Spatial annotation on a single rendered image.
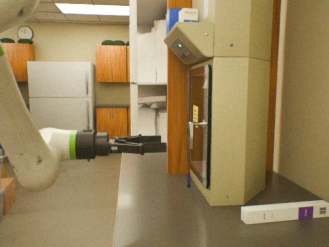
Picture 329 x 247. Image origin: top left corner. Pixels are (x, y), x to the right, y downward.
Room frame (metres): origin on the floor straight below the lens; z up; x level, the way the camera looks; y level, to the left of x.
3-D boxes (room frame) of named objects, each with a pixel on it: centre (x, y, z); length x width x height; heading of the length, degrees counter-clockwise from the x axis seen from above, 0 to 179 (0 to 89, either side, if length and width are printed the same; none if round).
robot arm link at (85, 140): (0.91, 0.24, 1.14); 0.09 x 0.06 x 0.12; 7
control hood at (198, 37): (1.05, -0.08, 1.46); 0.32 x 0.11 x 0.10; 7
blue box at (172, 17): (1.15, -0.06, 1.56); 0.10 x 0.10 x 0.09; 7
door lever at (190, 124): (0.95, -0.11, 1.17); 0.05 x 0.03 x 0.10; 96
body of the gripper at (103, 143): (0.92, 0.17, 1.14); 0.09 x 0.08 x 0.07; 97
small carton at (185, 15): (1.01, -0.08, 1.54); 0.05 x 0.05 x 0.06; 15
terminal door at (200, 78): (1.06, -0.12, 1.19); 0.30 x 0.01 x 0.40; 6
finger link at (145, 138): (1.00, 0.04, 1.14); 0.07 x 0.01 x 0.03; 97
